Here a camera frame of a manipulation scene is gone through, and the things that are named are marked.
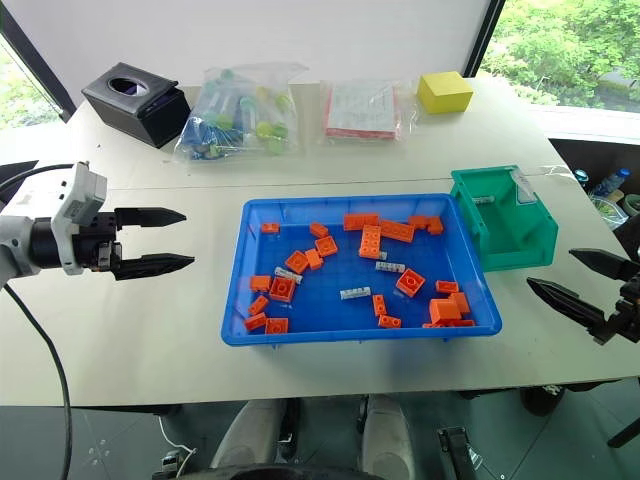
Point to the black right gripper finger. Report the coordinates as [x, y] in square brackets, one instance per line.
[607, 262]
[570, 302]

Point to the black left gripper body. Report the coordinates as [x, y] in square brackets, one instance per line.
[97, 235]

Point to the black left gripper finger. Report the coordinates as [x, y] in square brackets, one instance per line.
[150, 216]
[155, 264]

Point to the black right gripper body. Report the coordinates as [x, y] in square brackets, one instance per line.
[627, 310]

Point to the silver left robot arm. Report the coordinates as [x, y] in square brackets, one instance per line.
[17, 245]

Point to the green plastic bin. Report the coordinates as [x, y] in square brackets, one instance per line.
[515, 240]

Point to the black tissue box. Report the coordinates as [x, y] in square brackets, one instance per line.
[132, 107]

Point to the yellow cube box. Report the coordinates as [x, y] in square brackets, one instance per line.
[445, 92]

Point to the clear plastic bottle blue cap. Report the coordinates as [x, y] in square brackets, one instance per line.
[611, 181]

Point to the small bottle with blue cap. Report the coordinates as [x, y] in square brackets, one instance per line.
[581, 177]

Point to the black caster wheel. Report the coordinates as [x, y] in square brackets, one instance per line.
[542, 400]

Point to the small orange building block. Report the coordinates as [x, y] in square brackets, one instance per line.
[255, 322]
[313, 259]
[389, 321]
[260, 283]
[379, 305]
[319, 229]
[270, 228]
[435, 226]
[419, 223]
[447, 286]
[258, 305]

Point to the square orange building block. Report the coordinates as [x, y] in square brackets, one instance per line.
[461, 301]
[296, 261]
[410, 283]
[326, 246]
[282, 288]
[276, 325]

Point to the clear bag of plastic tubes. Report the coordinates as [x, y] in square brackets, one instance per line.
[235, 115]

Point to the blue plastic tray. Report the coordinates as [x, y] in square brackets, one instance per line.
[330, 280]

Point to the black stand with clamp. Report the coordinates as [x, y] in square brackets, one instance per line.
[457, 450]

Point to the grey rounded robot leg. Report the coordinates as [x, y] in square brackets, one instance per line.
[250, 435]
[387, 435]

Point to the grey brick in tray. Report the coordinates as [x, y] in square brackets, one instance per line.
[356, 294]

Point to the orange studded toy brick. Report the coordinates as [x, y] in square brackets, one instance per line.
[370, 242]

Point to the clear bag with red booklet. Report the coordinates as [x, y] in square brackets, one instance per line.
[360, 112]

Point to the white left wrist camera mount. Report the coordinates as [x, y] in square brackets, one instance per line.
[75, 200]

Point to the black window frame bar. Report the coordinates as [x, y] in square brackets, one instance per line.
[484, 37]
[35, 55]

